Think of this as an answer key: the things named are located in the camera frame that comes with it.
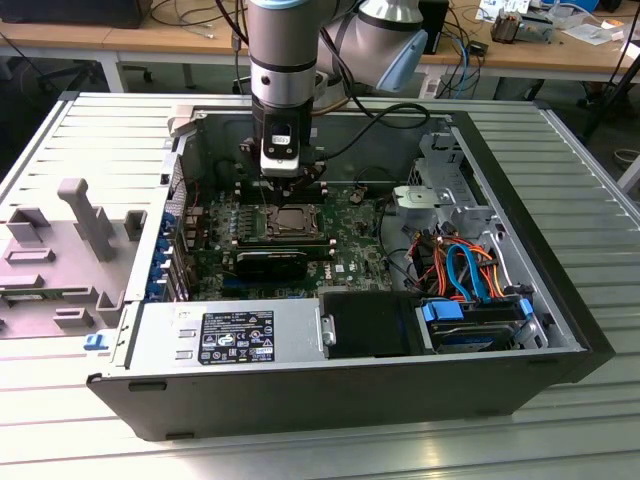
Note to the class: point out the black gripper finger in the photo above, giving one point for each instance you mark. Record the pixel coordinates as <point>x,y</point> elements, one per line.
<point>312,172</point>
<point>246,146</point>

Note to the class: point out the silver green CPU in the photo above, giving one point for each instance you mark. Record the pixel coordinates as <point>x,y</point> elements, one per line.
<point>295,222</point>

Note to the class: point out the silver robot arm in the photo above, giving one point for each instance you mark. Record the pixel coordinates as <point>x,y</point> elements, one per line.
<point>282,40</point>

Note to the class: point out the CPU socket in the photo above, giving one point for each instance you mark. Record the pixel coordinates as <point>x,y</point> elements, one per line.
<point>266,222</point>

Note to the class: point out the blue slot latch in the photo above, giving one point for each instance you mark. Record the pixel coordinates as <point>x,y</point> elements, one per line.
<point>171,222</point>
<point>155,290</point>
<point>161,257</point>

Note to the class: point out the green motherboard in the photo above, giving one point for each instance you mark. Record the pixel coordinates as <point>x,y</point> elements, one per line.
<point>350,250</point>

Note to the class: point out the black graphics card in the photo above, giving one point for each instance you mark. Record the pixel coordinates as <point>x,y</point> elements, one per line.
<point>270,265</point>

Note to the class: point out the wooden desk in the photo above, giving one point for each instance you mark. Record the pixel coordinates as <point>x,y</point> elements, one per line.
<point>150,42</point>

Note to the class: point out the metal drive cage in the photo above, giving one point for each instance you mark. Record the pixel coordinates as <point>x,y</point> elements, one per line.
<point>467,212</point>

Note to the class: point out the silver power supply unit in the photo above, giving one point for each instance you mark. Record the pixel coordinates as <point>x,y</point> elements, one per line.
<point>300,332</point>

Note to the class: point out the black disk bay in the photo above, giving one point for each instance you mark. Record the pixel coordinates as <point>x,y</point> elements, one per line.
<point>370,325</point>

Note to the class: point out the black power adapter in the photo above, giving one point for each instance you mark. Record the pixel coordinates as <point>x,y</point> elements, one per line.
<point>478,48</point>

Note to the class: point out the grey parts rack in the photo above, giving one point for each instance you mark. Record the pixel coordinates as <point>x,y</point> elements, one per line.
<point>75,272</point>

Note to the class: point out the black grey PC case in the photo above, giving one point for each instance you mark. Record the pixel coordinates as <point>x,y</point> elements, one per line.
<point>300,400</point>

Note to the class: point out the hard disk with blue carrier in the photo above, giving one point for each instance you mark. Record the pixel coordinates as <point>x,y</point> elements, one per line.
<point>470,342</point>

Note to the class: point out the brown cooler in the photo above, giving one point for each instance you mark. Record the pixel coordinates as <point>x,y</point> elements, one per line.
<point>505,27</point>

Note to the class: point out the blue plastic clip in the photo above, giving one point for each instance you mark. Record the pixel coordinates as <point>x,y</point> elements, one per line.
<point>95,343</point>

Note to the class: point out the grey device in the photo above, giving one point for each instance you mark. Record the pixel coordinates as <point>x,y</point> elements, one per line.
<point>537,30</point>

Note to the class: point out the green RAM stick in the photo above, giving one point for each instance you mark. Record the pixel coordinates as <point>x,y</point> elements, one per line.
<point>25,297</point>

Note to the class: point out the black tripod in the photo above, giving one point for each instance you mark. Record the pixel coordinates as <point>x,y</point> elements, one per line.
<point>611,97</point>

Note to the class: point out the white papers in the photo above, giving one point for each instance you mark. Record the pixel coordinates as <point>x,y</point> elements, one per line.
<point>590,32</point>

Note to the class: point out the white camera with black bracket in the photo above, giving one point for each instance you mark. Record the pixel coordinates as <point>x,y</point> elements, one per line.
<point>280,167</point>

